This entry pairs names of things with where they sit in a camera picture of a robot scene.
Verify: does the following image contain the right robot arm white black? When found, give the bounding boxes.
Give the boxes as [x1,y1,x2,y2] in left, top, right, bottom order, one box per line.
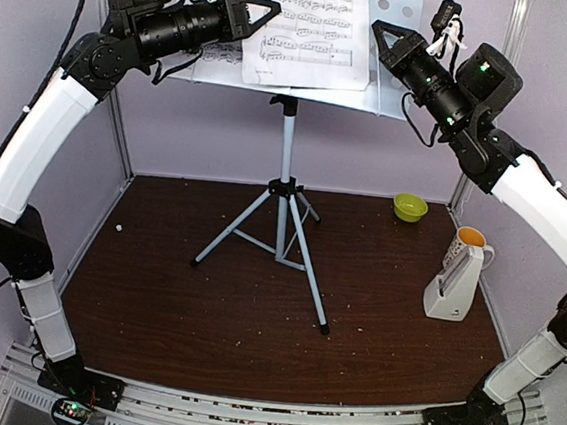
[372,20,567,425]

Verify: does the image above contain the light blue music stand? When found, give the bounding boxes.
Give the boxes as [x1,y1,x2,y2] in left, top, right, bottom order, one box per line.
[191,0,423,334]

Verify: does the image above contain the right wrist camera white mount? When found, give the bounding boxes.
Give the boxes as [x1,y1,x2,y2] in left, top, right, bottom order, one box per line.
[426,0,467,59]

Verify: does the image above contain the sheet music page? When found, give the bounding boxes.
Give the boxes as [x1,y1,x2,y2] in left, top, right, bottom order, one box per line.
[242,0,370,91]
[171,41,243,85]

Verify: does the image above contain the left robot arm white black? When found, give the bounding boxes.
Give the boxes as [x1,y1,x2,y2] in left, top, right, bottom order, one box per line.
[0,0,281,398]

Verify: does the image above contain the aluminium front rail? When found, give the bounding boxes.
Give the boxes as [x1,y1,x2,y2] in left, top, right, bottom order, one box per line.
[0,340,548,425]

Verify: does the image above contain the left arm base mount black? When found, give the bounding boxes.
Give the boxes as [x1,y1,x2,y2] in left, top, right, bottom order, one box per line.
[37,366,125,411]

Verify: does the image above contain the aluminium corner post left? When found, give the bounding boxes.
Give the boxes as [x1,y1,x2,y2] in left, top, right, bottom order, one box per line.
[106,89,135,190]

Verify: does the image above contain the aluminium corner post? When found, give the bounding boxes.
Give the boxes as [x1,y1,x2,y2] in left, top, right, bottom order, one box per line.
[106,89,135,190]
[449,0,532,225]

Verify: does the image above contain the white metronome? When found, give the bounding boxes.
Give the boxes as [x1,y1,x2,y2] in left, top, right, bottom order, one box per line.
[422,247,484,323]

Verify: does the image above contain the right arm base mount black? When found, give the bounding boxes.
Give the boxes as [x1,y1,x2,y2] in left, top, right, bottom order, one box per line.
[422,403,508,425]

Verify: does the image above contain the green bowl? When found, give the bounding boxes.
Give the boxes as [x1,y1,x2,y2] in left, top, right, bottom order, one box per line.
[393,193,429,223]

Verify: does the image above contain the aluminium corner post right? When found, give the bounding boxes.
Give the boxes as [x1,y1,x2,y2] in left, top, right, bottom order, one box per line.
[449,0,532,225]

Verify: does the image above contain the white mug orange inside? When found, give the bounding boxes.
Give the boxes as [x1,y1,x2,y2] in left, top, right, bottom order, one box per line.
[442,226,496,270]

